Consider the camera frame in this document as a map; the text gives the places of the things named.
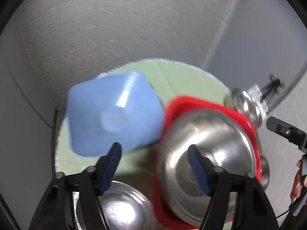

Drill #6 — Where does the person right hand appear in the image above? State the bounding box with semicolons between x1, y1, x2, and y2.
290;160;306;202

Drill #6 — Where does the red plastic square basin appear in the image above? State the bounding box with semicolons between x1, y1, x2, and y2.
152;96;261;229

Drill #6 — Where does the large steel bowl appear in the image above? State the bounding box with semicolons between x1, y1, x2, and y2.
157;109;257;226

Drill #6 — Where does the white tote bag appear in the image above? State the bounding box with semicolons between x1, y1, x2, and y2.
247;74;285;112

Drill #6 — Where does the grey door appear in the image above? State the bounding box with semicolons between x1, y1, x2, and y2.
205;0;306;95

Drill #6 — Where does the blue square plastic plate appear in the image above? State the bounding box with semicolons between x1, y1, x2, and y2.
66;71;164;157

